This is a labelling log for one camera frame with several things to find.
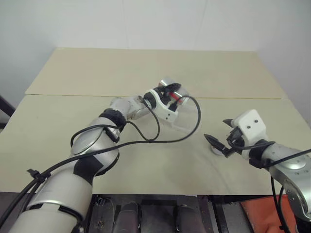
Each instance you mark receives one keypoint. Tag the silver can with red stripe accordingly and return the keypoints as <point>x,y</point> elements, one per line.
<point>182,93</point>

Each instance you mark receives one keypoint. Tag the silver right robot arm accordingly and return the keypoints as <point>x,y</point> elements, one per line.
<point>291,170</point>

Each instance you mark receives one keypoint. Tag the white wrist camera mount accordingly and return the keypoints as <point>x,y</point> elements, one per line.
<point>165,110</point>
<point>250,126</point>

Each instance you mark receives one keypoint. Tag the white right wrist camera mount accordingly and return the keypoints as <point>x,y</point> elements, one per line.
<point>250,126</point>

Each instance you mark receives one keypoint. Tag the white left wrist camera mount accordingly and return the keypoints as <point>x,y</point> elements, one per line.
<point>165,110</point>

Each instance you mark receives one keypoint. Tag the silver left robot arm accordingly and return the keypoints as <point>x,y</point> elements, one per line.
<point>60,194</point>

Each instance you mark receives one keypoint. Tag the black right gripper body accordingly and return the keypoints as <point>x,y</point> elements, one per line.
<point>235,137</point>

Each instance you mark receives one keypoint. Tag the small white paper tag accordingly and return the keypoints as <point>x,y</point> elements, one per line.
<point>190,195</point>

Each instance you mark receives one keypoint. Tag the dark rounded shape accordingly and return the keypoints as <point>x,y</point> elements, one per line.
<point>127,218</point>
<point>186,219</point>

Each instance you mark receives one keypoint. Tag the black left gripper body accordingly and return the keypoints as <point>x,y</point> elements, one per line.
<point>164,91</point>

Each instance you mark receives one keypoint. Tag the black table frame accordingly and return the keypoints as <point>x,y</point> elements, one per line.
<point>218,213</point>

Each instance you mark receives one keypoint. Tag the clear plastic square container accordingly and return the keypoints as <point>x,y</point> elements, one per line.
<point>184,121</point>

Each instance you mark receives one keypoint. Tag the dark furniture piece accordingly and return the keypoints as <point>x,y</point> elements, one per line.
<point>5,109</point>

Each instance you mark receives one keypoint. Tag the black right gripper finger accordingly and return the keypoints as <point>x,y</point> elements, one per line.
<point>229,121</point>
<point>215,142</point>

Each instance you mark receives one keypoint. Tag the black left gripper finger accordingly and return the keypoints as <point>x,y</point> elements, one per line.
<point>174,86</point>

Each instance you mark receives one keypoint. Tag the orange fabric bag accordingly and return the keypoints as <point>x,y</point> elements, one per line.
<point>262,216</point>

